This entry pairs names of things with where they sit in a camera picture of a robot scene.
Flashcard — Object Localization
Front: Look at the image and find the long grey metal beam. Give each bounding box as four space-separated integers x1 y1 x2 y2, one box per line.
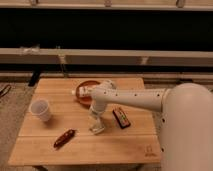
0 48 213 67

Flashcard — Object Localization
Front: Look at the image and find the black rectangular red-topped object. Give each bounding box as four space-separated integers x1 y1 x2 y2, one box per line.
113 107 131 129

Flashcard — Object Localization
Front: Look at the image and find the black bracket under beam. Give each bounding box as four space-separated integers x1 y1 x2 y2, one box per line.
28 68 41 87

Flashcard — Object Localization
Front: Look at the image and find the red brown oblong object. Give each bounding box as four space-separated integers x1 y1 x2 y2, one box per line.
53 129 75 148

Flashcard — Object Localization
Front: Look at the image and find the black cable left floor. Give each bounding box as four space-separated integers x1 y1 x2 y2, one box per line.
0 83 12 99

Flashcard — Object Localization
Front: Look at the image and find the orange round plate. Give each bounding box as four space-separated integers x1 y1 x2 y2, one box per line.
75 80 99 106

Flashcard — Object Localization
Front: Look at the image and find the wooden table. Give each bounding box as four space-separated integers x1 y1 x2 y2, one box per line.
8 78 161 166

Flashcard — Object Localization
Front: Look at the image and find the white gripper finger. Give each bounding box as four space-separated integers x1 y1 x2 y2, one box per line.
94 122 105 134
89 121 96 131

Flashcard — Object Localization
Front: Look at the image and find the white tube on plate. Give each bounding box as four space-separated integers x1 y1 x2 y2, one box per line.
71 86 95 98

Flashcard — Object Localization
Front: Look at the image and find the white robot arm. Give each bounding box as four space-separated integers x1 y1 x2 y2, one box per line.
90 81 213 171

